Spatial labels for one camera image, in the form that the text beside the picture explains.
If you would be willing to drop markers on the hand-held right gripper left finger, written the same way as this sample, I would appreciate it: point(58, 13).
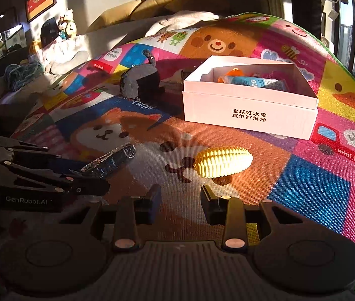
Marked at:
point(154, 200)

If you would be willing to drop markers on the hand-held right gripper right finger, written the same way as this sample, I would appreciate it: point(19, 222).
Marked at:
point(208, 203)

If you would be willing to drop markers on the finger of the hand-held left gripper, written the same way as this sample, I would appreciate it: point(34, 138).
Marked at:
point(67, 165)
point(86, 188)

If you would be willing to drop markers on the shiny foil bar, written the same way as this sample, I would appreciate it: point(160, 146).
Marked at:
point(111, 160)

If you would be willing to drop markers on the yellow corn toy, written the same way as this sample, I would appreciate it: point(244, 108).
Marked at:
point(221, 161)

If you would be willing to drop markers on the white cardboard box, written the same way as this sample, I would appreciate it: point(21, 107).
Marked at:
point(246, 116)

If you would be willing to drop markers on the blue and white packet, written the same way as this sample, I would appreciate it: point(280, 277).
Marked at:
point(252, 82)

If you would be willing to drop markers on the orange plastic toy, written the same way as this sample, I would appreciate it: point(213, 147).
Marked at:
point(232, 73)

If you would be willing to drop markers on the colourful cartoon play mat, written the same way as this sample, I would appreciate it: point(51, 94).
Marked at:
point(306, 178)

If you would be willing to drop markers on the blue knitted cloth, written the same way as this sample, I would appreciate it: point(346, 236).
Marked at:
point(20, 73)

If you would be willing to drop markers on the white plush toy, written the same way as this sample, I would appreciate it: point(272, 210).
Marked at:
point(64, 59)

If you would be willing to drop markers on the black plush toy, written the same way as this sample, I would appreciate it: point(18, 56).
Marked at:
point(143, 81)

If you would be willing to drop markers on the dark blue bag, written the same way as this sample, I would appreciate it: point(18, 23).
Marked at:
point(48, 31)

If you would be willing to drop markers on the small stuffed animal toy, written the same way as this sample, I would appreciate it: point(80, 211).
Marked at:
point(66, 23)

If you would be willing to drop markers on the large yellow pillow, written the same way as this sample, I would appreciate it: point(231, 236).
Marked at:
point(114, 15)

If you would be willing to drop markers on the white blanket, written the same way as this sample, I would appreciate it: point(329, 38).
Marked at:
point(183, 18)

